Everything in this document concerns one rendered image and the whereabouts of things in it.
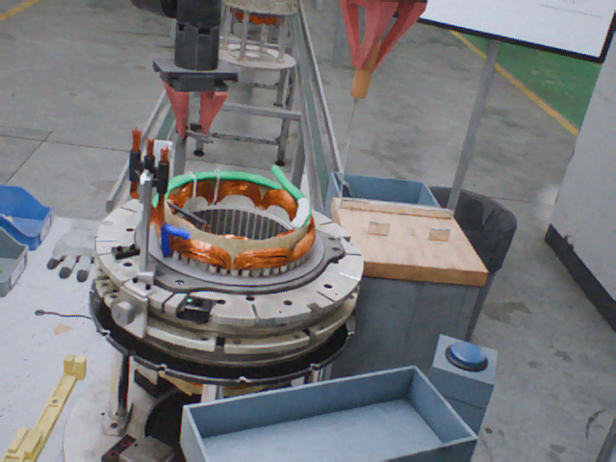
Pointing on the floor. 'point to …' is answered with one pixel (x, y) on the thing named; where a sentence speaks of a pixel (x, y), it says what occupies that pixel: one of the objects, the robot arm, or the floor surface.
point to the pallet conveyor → (315, 158)
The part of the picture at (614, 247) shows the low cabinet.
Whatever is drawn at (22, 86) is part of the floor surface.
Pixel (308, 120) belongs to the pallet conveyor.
